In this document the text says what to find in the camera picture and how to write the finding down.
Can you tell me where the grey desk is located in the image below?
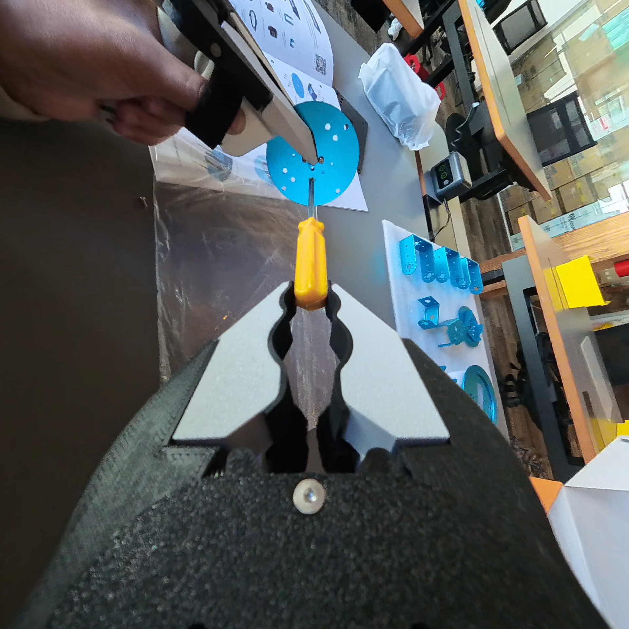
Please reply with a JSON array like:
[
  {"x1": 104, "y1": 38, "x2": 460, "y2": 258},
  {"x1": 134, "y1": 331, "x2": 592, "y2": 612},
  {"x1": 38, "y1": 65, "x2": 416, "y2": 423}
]
[{"x1": 0, "y1": 0, "x2": 512, "y2": 605}]

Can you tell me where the tilted desk with orange edge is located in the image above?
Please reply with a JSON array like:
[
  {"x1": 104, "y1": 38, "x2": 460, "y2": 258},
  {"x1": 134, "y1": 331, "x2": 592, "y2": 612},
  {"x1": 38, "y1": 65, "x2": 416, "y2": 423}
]
[{"x1": 458, "y1": 0, "x2": 554, "y2": 200}]

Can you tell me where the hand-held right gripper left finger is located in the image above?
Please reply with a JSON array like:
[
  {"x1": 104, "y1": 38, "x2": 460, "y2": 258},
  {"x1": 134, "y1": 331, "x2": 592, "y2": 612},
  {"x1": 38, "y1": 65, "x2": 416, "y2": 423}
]
[{"x1": 172, "y1": 281, "x2": 308, "y2": 471}]

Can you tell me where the yellow handled screwdriver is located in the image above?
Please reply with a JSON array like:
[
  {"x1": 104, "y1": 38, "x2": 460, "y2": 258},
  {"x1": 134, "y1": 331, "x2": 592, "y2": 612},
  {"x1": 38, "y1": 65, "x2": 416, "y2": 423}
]
[{"x1": 294, "y1": 177, "x2": 329, "y2": 311}]

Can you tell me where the yellow box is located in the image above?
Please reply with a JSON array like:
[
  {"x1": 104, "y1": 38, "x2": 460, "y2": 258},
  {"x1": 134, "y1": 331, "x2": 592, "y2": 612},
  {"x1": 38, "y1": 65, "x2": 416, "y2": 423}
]
[{"x1": 543, "y1": 255, "x2": 611, "y2": 311}]

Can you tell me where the white crumpled plastic bag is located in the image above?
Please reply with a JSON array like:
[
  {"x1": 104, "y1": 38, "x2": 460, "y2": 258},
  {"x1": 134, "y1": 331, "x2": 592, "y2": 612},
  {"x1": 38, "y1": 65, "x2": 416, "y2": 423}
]
[{"x1": 358, "y1": 43, "x2": 442, "y2": 151}]

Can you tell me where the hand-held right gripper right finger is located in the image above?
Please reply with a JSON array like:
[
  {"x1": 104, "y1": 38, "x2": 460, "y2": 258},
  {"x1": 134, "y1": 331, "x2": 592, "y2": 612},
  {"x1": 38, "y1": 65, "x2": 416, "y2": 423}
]
[{"x1": 319, "y1": 284, "x2": 451, "y2": 471}]

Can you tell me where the white instruction manual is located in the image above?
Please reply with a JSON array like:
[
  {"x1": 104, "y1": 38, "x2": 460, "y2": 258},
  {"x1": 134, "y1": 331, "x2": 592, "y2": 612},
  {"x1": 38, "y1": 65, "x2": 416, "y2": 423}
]
[{"x1": 150, "y1": 0, "x2": 369, "y2": 213}]

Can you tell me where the grey device with green display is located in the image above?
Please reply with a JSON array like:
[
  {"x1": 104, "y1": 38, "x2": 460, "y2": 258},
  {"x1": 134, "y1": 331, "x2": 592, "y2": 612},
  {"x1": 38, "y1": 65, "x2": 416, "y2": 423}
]
[{"x1": 431, "y1": 151, "x2": 474, "y2": 201}]

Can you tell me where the neighbouring desk with orange edge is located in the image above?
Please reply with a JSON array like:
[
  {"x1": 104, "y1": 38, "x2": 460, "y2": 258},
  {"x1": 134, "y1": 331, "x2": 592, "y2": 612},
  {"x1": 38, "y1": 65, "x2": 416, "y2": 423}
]
[{"x1": 382, "y1": 0, "x2": 424, "y2": 39}]

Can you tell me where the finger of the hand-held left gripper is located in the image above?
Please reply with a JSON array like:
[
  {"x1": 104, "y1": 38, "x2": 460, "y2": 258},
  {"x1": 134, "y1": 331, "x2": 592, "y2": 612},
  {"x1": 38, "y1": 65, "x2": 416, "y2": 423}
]
[{"x1": 220, "y1": 10, "x2": 320, "y2": 166}]

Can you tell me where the blue servo bracket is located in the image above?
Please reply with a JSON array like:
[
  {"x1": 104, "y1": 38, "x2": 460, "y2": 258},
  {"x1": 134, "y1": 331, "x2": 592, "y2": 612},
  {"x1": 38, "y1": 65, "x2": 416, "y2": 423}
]
[{"x1": 417, "y1": 296, "x2": 441, "y2": 331}]

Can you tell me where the person's left hand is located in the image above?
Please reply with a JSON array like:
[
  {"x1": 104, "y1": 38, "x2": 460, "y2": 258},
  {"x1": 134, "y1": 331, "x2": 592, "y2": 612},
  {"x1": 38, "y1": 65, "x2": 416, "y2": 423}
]
[{"x1": 0, "y1": 0, "x2": 246, "y2": 146}]

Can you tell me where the white foam tray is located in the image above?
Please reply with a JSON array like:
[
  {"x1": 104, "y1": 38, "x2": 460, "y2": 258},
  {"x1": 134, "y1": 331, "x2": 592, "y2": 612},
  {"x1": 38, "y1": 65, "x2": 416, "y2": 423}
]
[{"x1": 382, "y1": 219, "x2": 510, "y2": 439}]

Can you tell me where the red plastic object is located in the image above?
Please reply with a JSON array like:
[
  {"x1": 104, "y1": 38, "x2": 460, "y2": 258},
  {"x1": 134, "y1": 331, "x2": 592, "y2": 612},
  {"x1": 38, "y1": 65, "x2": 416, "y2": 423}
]
[{"x1": 404, "y1": 52, "x2": 446, "y2": 100}]

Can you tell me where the black cable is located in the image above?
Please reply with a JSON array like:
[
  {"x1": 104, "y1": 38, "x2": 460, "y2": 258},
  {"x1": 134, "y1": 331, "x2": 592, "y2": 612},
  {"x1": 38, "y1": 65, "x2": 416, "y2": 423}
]
[{"x1": 422, "y1": 196, "x2": 454, "y2": 242}]

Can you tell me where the blue round metal disc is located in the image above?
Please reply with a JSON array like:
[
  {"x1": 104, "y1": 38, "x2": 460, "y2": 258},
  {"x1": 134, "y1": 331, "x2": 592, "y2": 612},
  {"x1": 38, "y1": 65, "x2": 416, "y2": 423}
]
[{"x1": 266, "y1": 101, "x2": 361, "y2": 206}]

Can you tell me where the clear plastic bag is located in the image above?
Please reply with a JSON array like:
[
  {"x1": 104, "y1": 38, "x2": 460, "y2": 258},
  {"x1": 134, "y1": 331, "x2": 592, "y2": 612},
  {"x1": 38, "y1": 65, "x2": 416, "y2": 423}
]
[{"x1": 153, "y1": 176, "x2": 400, "y2": 429}]

